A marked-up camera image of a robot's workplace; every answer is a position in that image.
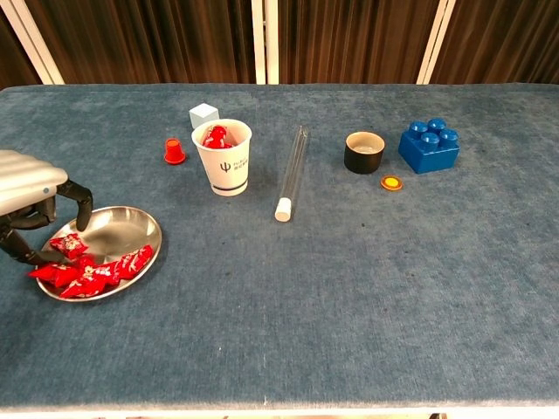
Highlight white paper cup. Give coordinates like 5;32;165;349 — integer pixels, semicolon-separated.
191;118;254;197

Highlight black round container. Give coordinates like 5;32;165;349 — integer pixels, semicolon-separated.
343;131;387;175

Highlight glass test tube white stopper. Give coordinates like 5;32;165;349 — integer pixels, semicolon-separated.
273;125;310;223

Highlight red candy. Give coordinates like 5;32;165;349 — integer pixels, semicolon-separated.
59;278;110;300
201;125;236;149
48;233;89;259
114;244;155;280
28;261;82;288
78;261;121;287

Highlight blue building brick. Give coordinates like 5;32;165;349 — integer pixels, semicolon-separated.
397;118;461;175

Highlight light blue cube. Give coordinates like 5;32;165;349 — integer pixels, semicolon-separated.
189;103;220;130

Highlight dark brown pleated curtain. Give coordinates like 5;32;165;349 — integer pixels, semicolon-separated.
21;0;257;86
430;0;559;86
0;8;44;91
278;0;443;86

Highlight white frame post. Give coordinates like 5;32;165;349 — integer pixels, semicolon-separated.
416;0;458;86
250;0;267;86
0;0;66;86
265;0;280;86

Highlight small red plastic cap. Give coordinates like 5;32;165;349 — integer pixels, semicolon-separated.
163;138;187;166

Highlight blue felt table cloth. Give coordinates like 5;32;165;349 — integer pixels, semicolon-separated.
0;82;559;414

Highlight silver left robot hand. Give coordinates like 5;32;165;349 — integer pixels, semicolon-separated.
0;149;93;267

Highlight round metal plate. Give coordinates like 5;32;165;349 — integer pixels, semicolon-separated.
34;205;163;303

